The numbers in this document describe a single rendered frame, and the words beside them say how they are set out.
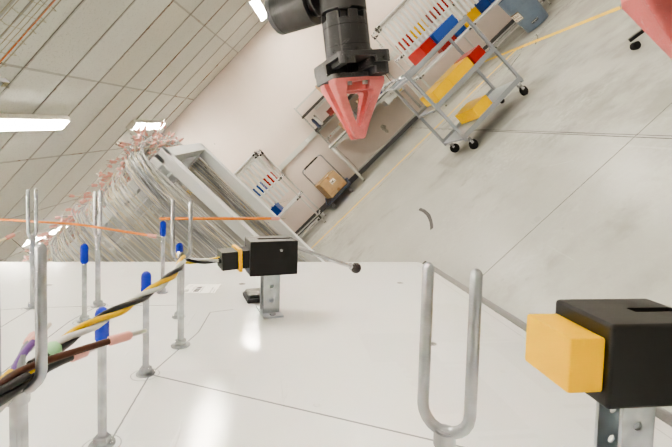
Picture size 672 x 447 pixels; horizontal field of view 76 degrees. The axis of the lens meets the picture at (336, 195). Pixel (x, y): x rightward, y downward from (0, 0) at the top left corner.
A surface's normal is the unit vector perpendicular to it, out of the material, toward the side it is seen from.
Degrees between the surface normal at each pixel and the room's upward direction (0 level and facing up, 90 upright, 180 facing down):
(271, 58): 90
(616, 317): 47
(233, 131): 90
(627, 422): 90
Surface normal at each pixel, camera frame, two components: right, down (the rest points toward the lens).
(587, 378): 0.13, 0.06
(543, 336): -0.99, -0.02
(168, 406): 0.03, -1.00
